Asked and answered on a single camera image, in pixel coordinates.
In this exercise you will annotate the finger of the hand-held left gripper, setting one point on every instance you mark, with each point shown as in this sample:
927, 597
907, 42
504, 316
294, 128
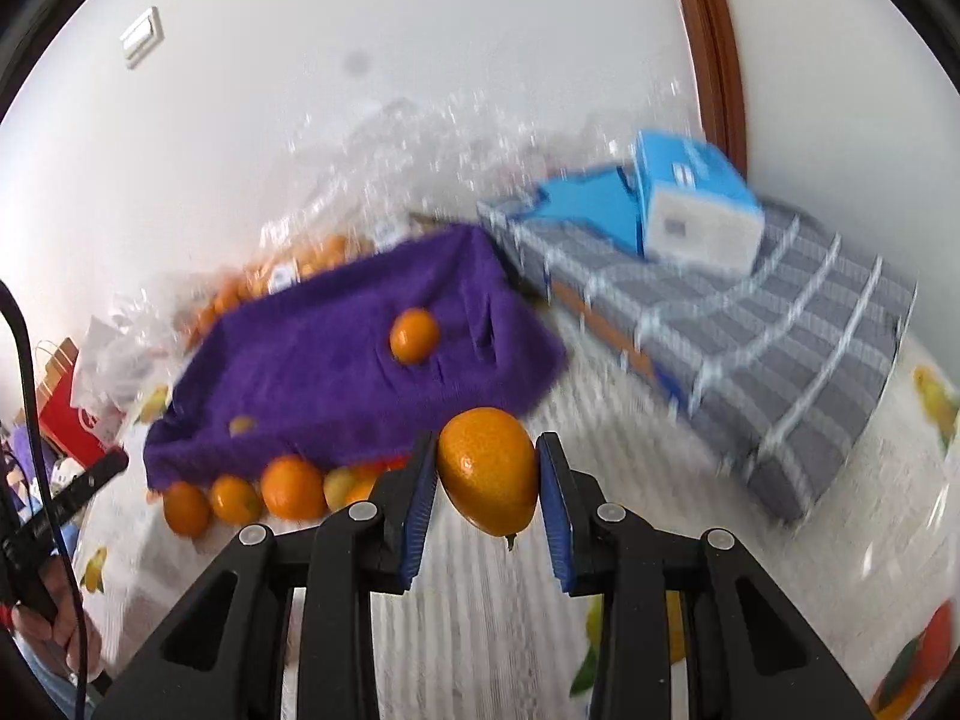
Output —
90, 484

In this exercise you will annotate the blue star-shaped card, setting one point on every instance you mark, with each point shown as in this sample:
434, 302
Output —
592, 210

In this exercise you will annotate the fruit-print tablecloth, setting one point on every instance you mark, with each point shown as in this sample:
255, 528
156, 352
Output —
487, 615

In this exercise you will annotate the white light switch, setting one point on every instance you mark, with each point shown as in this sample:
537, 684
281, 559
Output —
141, 34

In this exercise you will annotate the person's left hand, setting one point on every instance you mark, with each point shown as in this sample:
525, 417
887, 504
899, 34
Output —
64, 630

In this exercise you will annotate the crumpled clear plastic bag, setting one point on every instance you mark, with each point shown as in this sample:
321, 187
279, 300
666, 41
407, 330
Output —
450, 157

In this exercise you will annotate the red paper bag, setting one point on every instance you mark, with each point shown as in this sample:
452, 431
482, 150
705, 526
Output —
67, 420

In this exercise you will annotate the oval orange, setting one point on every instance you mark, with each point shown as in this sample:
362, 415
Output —
487, 469

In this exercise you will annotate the blue tissue pack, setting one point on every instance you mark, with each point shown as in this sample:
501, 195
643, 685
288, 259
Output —
697, 195

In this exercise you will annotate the small yellowish orange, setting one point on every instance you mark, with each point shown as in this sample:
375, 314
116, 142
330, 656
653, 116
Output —
339, 487

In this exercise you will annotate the purple towel lined tray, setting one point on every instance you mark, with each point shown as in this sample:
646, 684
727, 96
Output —
322, 360

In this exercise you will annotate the clear bag of oranges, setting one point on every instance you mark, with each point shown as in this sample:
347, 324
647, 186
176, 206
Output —
300, 259

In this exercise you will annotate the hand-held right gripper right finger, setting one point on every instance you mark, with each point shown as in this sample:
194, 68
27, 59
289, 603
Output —
553, 517

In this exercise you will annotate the grey checked fabric bag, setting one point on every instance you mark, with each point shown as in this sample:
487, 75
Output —
750, 360

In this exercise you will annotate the white plastic bag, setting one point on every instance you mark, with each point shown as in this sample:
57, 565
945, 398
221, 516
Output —
105, 375

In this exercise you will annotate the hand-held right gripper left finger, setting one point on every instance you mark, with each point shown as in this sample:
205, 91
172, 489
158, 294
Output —
421, 510

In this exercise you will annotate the brown wooden door frame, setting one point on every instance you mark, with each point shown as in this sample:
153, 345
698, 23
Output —
709, 37

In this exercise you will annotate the pale greenish orange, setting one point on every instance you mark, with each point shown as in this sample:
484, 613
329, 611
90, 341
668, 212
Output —
240, 425

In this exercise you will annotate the round orange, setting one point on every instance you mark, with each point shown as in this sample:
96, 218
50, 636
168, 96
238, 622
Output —
235, 499
414, 335
365, 487
185, 508
292, 487

